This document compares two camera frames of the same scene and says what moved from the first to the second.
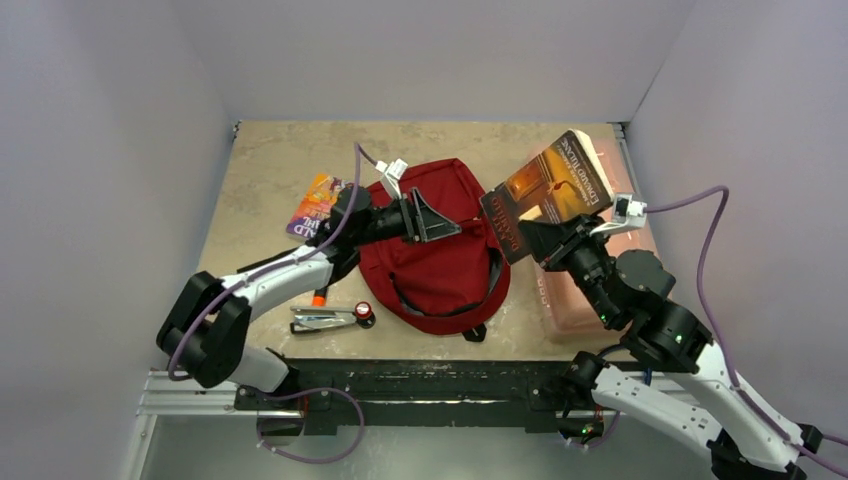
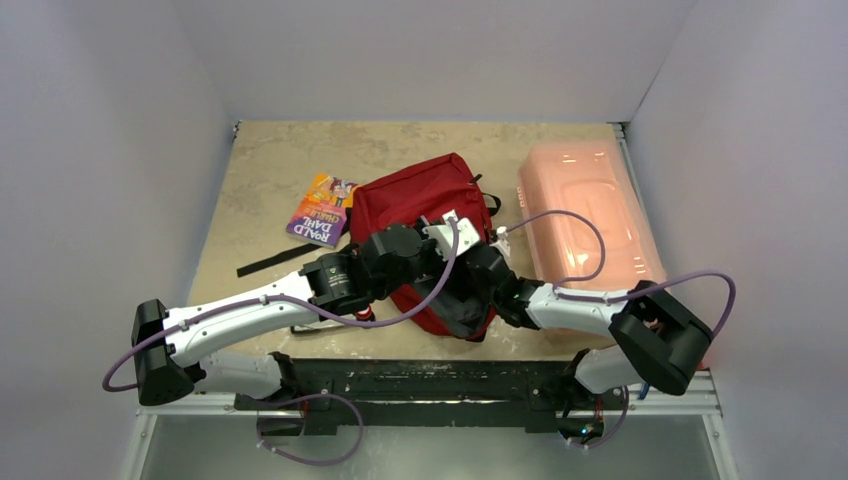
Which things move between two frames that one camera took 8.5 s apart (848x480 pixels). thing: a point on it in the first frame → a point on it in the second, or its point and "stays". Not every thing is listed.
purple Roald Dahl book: [316, 205] stays
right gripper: [564, 240] → [478, 273]
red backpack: [447, 284] stays
